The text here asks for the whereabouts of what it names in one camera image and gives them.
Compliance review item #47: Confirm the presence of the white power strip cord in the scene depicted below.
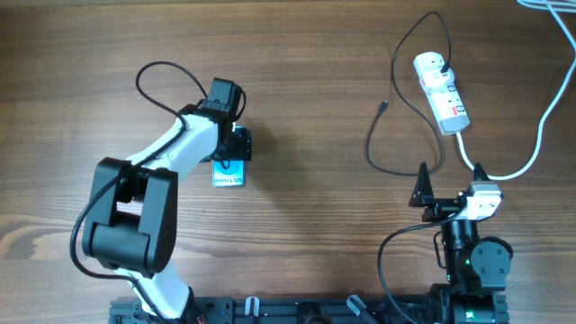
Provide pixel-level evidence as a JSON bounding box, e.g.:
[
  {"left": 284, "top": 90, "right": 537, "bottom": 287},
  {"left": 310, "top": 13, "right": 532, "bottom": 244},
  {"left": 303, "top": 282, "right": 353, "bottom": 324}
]
[{"left": 454, "top": 0, "right": 576, "bottom": 182}]

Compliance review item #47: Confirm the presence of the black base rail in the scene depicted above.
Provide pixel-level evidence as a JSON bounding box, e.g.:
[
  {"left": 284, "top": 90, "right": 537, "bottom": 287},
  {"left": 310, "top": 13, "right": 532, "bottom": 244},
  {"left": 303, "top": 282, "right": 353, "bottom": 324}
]
[{"left": 107, "top": 294, "right": 509, "bottom": 324}]

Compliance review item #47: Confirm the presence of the white USB charger plug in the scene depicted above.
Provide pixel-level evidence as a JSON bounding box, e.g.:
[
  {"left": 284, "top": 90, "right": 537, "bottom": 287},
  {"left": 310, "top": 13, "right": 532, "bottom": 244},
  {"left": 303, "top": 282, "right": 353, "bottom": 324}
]
[{"left": 419, "top": 68, "right": 455, "bottom": 95}]

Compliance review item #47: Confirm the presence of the smartphone with blue screen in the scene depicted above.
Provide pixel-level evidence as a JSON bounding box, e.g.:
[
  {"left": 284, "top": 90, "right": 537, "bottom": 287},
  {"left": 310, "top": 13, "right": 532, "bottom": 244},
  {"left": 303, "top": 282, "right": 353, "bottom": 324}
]
[{"left": 211, "top": 125, "right": 248, "bottom": 188}]

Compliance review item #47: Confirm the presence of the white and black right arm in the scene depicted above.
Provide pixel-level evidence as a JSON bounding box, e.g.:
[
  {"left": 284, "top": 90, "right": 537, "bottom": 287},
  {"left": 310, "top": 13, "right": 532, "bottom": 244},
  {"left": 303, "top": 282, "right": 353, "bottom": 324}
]
[{"left": 409, "top": 163, "right": 513, "bottom": 324}]

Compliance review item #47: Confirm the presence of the white power strip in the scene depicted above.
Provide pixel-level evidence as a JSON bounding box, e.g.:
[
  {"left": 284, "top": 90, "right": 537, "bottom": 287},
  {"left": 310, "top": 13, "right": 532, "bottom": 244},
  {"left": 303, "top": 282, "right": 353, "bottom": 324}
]
[{"left": 413, "top": 51, "right": 470, "bottom": 135}]

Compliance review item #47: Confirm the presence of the black charger cable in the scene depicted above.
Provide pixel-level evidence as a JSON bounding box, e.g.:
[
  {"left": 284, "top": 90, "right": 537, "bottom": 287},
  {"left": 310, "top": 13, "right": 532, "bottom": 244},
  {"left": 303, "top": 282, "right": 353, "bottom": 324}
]
[{"left": 364, "top": 11, "right": 453, "bottom": 177}]

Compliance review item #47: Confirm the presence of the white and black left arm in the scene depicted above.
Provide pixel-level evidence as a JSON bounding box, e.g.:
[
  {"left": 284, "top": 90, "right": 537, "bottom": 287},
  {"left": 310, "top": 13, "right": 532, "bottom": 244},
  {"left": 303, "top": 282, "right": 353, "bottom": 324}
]
[{"left": 80, "top": 78, "right": 252, "bottom": 323}]

